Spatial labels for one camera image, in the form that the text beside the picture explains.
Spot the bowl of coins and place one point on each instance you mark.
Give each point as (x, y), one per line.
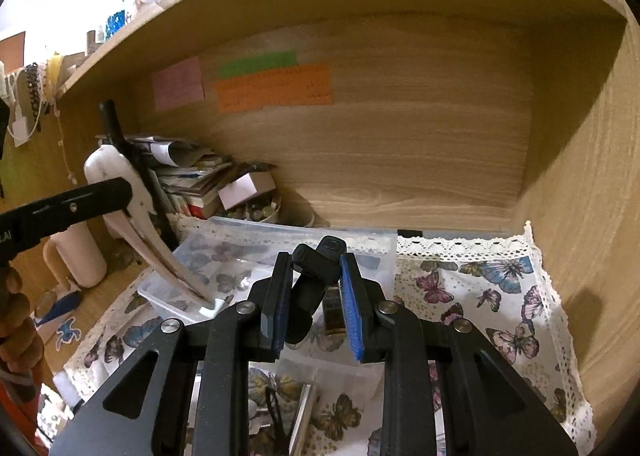
(257, 212)

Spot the person's left hand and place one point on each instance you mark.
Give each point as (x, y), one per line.
(17, 316)

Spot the butterfly print lace cloth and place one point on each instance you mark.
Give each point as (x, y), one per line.
(475, 296)

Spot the blue bead ornament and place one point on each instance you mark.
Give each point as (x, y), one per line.
(117, 20)

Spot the small dark bottle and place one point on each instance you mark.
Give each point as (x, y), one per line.
(334, 311)

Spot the blue turtle sticker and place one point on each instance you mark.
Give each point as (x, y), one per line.
(67, 333)

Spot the black stand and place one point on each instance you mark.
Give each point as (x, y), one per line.
(117, 130)

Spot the clear plastic storage box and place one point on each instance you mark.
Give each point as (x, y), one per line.
(225, 248)

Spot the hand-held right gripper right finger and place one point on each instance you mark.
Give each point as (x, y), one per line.
(350, 311)

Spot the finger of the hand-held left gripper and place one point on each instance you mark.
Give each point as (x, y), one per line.
(90, 198)

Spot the cream cylinder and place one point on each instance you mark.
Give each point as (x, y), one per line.
(82, 256)

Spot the black folding device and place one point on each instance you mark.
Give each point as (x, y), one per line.
(312, 281)

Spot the small white cardboard box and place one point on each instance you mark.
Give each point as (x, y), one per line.
(245, 188)

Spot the wooden shelf cabinet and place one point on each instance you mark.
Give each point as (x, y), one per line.
(425, 145)

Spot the green sticky note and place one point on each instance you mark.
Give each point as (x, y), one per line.
(257, 63)

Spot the pile of books and papers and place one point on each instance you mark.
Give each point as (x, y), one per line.
(190, 170)

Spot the orange sticky note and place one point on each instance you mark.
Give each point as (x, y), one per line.
(272, 88)

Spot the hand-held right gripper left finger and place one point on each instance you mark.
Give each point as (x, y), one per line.
(280, 318)

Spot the silver metal bar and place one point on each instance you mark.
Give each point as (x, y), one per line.
(302, 416)

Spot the pink sticky note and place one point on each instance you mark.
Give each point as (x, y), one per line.
(177, 83)

